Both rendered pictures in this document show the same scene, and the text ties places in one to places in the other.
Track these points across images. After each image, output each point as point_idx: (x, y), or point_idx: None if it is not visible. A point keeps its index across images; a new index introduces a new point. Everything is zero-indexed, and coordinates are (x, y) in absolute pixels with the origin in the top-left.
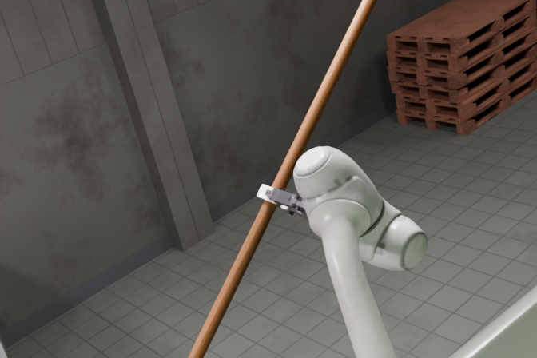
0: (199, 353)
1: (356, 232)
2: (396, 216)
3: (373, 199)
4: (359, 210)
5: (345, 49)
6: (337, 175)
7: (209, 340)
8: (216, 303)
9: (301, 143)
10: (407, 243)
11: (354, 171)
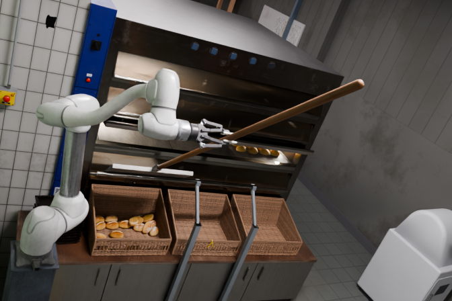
0: (193, 150)
1: (140, 89)
2: (154, 115)
3: (153, 95)
4: (145, 86)
5: (273, 115)
6: (156, 74)
7: (196, 150)
8: None
9: (241, 130)
10: (140, 116)
11: (159, 80)
